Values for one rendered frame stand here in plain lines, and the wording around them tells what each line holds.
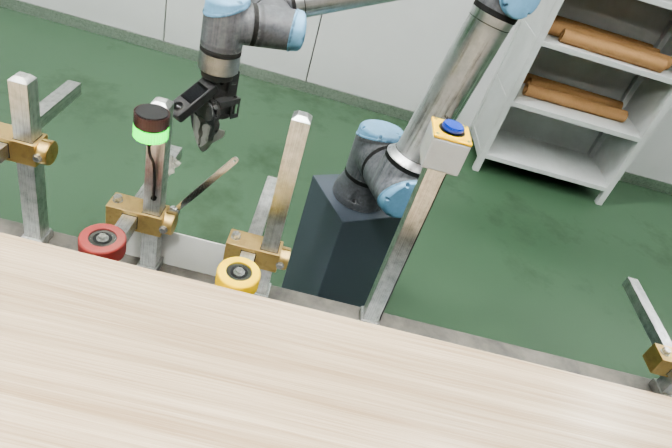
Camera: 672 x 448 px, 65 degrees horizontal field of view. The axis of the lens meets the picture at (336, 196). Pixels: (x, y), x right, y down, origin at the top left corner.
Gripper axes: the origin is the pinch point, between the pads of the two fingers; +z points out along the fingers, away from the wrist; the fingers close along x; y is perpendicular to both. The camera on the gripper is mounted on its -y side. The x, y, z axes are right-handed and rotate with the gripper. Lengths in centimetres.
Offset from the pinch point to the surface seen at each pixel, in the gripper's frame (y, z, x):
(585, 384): 15, -1, -95
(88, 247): -38.3, -1.8, -19.3
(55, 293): -47, -1, -25
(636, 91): 315, 22, -43
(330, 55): 204, 58, 120
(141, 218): -23.7, 2.8, -12.7
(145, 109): -25.2, -23.7, -14.3
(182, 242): -15.4, 11.0, -16.1
